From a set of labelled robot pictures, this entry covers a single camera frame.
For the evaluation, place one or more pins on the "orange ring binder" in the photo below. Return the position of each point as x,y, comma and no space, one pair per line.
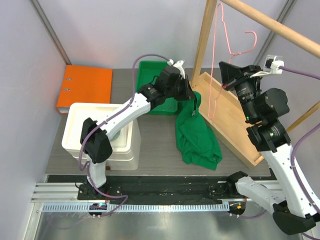
84,84

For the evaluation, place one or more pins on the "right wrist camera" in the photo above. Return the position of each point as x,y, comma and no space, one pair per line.
271,66

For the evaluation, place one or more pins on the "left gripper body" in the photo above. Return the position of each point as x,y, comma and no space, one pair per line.
179,90

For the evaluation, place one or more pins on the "green t shirt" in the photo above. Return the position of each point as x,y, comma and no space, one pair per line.
195,140

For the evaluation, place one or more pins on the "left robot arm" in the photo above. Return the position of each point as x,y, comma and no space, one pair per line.
96,136

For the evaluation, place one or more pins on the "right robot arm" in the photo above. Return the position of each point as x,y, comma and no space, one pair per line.
296,209

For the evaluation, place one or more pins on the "wooden clothes rack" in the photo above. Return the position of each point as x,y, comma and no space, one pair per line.
221,109

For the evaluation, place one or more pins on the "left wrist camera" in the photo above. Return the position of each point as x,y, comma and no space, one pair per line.
179,65

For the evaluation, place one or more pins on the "slotted cable duct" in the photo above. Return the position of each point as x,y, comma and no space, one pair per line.
73,207

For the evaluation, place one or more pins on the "green plastic tray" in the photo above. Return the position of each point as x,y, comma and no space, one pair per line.
146,72

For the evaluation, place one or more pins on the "white stacked containers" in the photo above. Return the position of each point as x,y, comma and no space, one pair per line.
126,148

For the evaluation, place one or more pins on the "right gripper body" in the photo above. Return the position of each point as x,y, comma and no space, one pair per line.
244,78

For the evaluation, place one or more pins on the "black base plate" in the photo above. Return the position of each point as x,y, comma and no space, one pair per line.
160,190

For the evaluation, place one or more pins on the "teal ceramic cup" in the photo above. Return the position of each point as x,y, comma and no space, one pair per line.
117,134

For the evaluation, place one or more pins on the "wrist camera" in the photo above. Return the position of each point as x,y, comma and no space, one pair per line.
271,66
179,65

